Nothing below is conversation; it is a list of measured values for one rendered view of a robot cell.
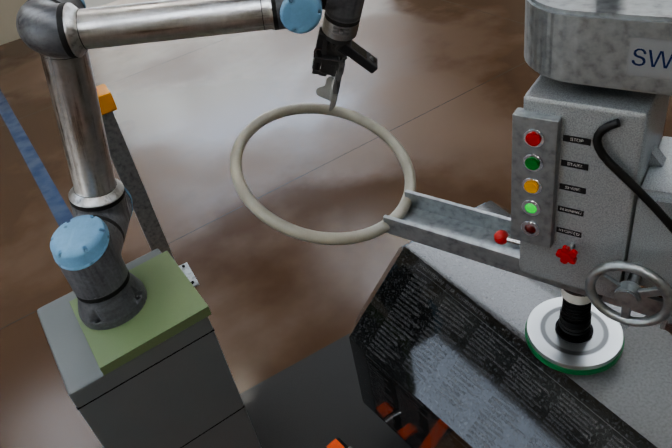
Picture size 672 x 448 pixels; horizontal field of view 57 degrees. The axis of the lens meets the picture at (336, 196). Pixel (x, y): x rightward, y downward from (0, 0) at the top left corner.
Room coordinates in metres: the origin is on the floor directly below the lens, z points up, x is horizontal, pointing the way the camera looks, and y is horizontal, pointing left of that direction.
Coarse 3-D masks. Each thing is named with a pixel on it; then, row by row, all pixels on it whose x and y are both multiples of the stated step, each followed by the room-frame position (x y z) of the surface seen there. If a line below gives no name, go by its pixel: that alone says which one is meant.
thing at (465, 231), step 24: (408, 192) 1.26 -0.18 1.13; (384, 216) 1.18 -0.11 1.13; (408, 216) 1.22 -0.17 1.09; (432, 216) 1.20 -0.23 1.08; (456, 216) 1.18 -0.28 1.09; (480, 216) 1.14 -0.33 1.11; (504, 216) 1.11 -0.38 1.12; (432, 240) 1.10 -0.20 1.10; (456, 240) 1.06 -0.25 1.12; (480, 240) 1.09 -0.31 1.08; (504, 264) 0.99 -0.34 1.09; (576, 288) 0.89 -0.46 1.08; (648, 312) 0.80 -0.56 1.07
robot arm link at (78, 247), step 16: (64, 224) 1.38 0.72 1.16; (80, 224) 1.37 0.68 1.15; (96, 224) 1.35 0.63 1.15; (112, 224) 1.41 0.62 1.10; (64, 240) 1.31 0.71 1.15; (80, 240) 1.30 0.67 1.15; (96, 240) 1.30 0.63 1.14; (112, 240) 1.35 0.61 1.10; (64, 256) 1.27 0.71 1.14; (80, 256) 1.26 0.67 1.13; (96, 256) 1.28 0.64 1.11; (112, 256) 1.31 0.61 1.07; (64, 272) 1.28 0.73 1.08; (80, 272) 1.26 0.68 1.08; (96, 272) 1.27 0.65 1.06; (112, 272) 1.29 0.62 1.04; (80, 288) 1.26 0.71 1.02; (96, 288) 1.26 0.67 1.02; (112, 288) 1.27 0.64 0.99
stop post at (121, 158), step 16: (112, 112) 2.37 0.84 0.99; (112, 128) 2.36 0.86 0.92; (112, 144) 2.35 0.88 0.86; (112, 160) 2.34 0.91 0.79; (128, 160) 2.36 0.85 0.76; (128, 176) 2.35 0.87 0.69; (144, 192) 2.36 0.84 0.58; (144, 208) 2.35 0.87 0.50; (144, 224) 2.34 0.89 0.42; (160, 240) 2.36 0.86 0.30; (192, 272) 2.43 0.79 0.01
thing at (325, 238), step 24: (264, 120) 1.51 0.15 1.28; (360, 120) 1.54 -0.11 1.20; (240, 144) 1.40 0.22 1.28; (240, 168) 1.33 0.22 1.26; (408, 168) 1.36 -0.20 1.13; (240, 192) 1.25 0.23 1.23; (264, 216) 1.18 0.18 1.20; (312, 240) 1.13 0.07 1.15; (336, 240) 1.12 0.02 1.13; (360, 240) 1.13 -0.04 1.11
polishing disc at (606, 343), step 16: (544, 304) 1.03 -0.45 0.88; (560, 304) 1.02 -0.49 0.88; (592, 304) 1.00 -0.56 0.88; (528, 320) 0.99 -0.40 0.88; (544, 320) 0.98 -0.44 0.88; (592, 320) 0.95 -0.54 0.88; (608, 320) 0.95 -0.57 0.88; (528, 336) 0.95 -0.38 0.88; (544, 336) 0.94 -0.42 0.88; (592, 336) 0.91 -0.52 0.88; (608, 336) 0.90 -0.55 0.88; (544, 352) 0.89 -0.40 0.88; (560, 352) 0.88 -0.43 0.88; (576, 352) 0.88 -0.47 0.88; (592, 352) 0.87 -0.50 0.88; (608, 352) 0.86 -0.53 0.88; (576, 368) 0.84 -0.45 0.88; (592, 368) 0.83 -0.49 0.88
